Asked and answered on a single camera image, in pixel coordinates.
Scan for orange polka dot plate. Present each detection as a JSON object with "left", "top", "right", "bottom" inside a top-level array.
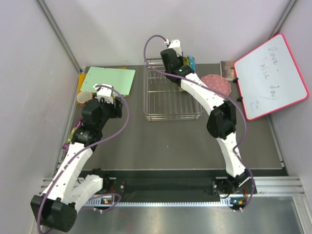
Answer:
[{"left": 182, "top": 57, "right": 190, "bottom": 71}]

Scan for pink framed whiteboard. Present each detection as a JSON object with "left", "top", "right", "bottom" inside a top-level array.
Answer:
[{"left": 234, "top": 34, "right": 310, "bottom": 120}]

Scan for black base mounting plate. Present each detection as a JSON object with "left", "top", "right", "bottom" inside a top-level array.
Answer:
[{"left": 80, "top": 169, "right": 258, "bottom": 198}]

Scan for light green cutting board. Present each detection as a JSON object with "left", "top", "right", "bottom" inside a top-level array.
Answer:
[{"left": 80, "top": 66, "right": 136, "bottom": 96}]

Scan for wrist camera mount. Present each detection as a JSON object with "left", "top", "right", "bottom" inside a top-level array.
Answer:
[
  {"left": 93, "top": 84, "right": 114, "bottom": 104},
  {"left": 164, "top": 39, "right": 183, "bottom": 57}
]

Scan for treehouse paperback book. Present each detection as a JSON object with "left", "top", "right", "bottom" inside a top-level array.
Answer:
[{"left": 61, "top": 118, "right": 82, "bottom": 151}]

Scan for pink polka dot plate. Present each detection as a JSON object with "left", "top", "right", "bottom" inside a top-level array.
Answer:
[{"left": 201, "top": 74, "right": 231, "bottom": 96}]

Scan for blue polka dot plate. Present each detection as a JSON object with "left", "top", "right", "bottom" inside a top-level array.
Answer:
[{"left": 188, "top": 56, "right": 196, "bottom": 72}]

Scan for metal wire dish rack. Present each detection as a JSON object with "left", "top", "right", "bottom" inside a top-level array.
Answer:
[{"left": 143, "top": 64, "right": 203, "bottom": 120}]

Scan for orange mug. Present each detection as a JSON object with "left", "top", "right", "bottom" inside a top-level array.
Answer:
[{"left": 77, "top": 91, "right": 93, "bottom": 106}]

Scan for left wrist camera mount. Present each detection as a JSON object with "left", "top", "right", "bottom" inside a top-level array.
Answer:
[{"left": 93, "top": 84, "right": 114, "bottom": 104}]

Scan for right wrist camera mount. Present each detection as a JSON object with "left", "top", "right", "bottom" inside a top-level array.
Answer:
[{"left": 164, "top": 39, "right": 183, "bottom": 57}]

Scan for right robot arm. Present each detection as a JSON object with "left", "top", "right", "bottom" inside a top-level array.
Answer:
[{"left": 160, "top": 48, "right": 250, "bottom": 193}]

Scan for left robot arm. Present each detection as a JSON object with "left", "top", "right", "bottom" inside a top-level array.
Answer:
[{"left": 30, "top": 97, "right": 128, "bottom": 233}]

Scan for white slotted cable duct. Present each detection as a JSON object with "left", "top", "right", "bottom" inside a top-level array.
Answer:
[{"left": 85, "top": 196, "right": 247, "bottom": 207}]

